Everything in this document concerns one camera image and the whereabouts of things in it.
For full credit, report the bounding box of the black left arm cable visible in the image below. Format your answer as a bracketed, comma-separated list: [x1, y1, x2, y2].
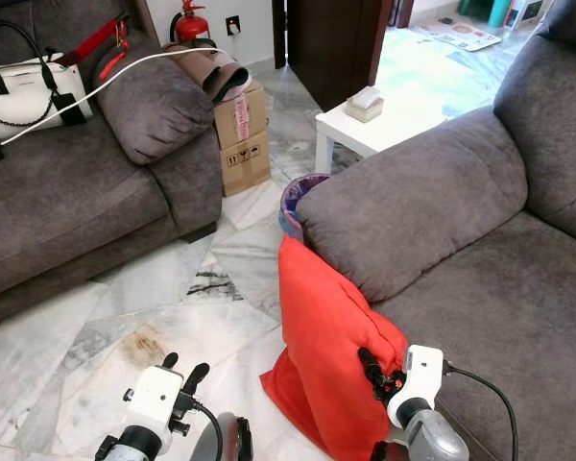
[192, 403, 225, 461]

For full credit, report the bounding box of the rolled brown mat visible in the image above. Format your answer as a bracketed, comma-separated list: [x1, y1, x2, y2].
[163, 40, 251, 102]

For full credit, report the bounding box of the cardboard box with pink tape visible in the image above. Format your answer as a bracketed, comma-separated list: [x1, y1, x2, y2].
[214, 82, 268, 150]

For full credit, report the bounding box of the grey two-seat fabric sofa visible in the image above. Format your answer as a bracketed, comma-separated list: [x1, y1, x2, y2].
[296, 0, 576, 461]

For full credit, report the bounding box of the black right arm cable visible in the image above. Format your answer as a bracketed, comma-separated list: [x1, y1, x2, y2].
[444, 361, 517, 461]

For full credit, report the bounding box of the white cable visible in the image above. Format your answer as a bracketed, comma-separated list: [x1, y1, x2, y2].
[0, 46, 224, 145]

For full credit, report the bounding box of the red bin with blue bag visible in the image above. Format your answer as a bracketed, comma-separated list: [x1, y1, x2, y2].
[278, 173, 332, 239]

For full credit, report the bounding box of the red fire extinguisher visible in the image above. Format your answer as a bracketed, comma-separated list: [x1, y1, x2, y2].
[173, 0, 212, 44]

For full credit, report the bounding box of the red strap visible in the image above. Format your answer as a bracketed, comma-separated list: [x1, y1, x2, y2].
[62, 14, 132, 78]

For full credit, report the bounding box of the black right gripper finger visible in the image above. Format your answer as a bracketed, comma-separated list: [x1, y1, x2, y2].
[357, 347, 389, 387]

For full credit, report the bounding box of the beige tissue box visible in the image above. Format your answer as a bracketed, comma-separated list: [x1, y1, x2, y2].
[346, 86, 385, 124]

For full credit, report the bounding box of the white handbag with black handles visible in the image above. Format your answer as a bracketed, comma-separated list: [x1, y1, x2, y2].
[0, 21, 92, 131]

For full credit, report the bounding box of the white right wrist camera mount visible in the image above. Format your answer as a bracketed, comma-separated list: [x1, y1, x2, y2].
[387, 346, 444, 428]

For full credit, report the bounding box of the red pillow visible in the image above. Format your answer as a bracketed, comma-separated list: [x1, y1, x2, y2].
[259, 233, 409, 461]

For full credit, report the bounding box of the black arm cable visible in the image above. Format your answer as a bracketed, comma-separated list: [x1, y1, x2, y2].
[192, 403, 225, 461]
[444, 361, 517, 461]

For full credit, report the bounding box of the dark wooden door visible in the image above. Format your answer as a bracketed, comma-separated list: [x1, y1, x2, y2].
[286, 0, 395, 111]

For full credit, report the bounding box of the printed floor mat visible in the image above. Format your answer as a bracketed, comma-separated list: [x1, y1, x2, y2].
[413, 19, 505, 51]

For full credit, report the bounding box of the white side table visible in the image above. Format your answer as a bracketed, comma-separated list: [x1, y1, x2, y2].
[315, 86, 505, 174]

